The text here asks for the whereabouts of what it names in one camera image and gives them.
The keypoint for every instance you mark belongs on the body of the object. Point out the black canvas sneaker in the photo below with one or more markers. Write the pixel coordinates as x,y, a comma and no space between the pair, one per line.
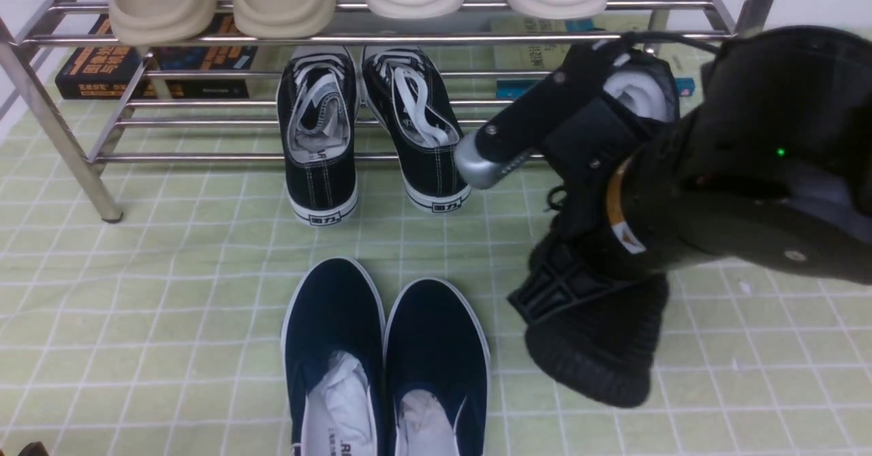
317,102
407,95

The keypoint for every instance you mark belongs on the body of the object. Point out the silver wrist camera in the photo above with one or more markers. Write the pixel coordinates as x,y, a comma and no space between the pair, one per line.
480,172

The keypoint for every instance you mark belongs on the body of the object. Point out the left navy slip-on shoe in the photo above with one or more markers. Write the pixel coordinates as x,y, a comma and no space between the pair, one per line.
331,344

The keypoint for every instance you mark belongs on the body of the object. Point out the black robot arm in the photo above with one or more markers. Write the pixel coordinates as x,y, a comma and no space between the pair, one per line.
772,167

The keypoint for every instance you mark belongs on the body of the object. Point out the left black canvas sneaker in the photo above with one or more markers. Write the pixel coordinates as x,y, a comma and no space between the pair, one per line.
317,102

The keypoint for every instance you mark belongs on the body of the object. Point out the navy slip-on shoe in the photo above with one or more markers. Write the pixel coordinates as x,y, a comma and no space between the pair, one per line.
331,344
437,367

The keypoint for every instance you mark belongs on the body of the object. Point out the right navy slip-on shoe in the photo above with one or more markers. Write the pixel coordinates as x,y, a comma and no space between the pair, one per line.
437,367

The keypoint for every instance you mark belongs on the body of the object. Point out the beige slipper far left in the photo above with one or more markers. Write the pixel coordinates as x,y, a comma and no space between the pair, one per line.
156,22

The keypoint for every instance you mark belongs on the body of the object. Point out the metal shoe rack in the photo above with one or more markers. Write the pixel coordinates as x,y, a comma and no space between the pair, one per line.
670,21

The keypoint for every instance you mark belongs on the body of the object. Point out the right black canvas sneaker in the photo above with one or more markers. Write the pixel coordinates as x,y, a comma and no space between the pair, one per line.
407,95

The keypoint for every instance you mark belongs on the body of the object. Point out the green grid floor mat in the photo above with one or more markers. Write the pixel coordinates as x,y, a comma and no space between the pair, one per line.
160,335

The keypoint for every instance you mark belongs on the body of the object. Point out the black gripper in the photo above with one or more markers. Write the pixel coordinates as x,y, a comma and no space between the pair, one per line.
588,141

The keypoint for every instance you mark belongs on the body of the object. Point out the black knit sneaker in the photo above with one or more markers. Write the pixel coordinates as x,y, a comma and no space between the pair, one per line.
591,333
643,84

